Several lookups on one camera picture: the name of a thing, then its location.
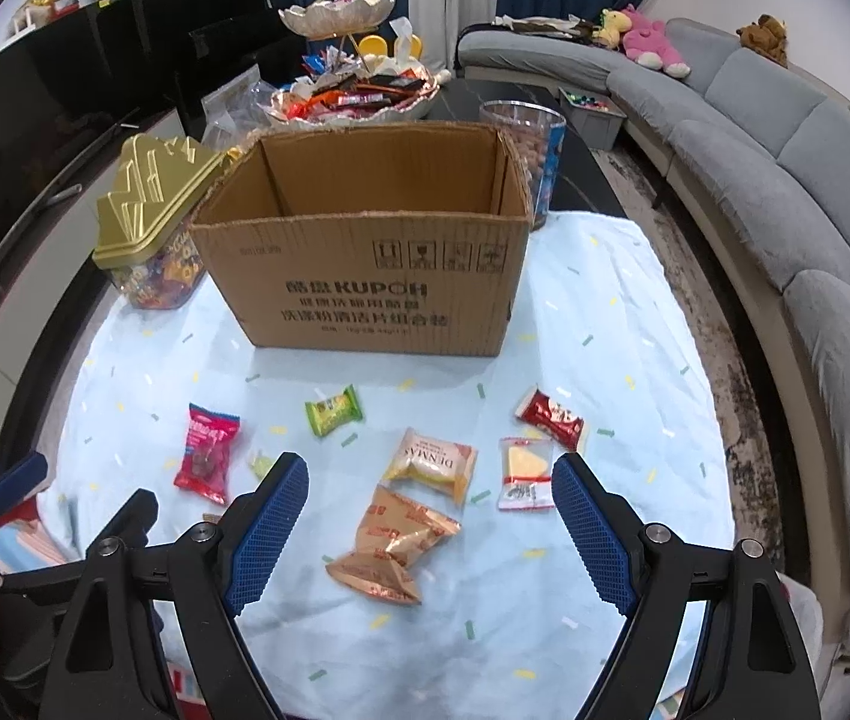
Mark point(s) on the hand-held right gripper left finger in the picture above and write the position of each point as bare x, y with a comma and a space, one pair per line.
267, 532

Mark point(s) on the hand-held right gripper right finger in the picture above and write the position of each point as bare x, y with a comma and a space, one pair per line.
593, 532

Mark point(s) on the clear cheese-shaped biscuit packet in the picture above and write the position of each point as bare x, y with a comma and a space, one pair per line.
526, 472

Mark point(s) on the red gummy packet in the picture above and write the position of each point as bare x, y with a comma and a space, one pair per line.
203, 454

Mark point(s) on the orange foil snack packet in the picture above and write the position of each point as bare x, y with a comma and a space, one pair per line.
372, 577
402, 525

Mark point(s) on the green snack packet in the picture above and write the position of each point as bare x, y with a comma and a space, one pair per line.
335, 411

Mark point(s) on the cream cake packet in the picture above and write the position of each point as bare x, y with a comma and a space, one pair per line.
432, 461

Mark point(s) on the brown cardboard box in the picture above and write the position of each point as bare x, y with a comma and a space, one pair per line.
365, 292

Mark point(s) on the pink striped packet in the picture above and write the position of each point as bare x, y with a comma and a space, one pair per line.
27, 540

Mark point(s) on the small pale candy wrapper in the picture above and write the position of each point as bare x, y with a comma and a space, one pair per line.
260, 465

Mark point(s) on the dark red snack packet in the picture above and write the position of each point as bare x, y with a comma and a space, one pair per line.
552, 416

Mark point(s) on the light blue printed cloth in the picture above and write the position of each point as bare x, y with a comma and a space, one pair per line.
605, 315

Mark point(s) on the clear candy jar gold lid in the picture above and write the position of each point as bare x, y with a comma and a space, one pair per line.
147, 195

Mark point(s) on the black glossy cabinet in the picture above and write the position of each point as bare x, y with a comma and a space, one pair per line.
57, 112

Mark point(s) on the clear jar of chocolate balls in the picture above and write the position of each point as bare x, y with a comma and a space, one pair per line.
545, 165

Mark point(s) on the grey curved sofa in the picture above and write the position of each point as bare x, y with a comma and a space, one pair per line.
807, 187

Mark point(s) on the grey storage bin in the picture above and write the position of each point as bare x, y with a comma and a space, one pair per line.
593, 120

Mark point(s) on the clear plastic bag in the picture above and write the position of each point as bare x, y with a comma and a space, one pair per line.
230, 109

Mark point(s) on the pile of wrapped candies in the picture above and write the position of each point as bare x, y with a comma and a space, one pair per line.
350, 97

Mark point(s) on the red gold ornament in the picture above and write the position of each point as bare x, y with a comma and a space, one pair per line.
50, 6

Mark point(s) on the pink plush toy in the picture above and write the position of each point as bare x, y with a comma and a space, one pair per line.
653, 41

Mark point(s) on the yellow plastic object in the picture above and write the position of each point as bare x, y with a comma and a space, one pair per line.
372, 45

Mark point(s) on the yellow plush toy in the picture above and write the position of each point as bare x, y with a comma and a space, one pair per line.
608, 26

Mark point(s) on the brown white cloth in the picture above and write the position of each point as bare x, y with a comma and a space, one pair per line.
545, 26

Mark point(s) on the tiered shell-shaped snack stand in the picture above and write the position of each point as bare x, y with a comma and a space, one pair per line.
335, 15

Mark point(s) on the brown plush toy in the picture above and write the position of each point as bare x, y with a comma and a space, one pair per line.
763, 37

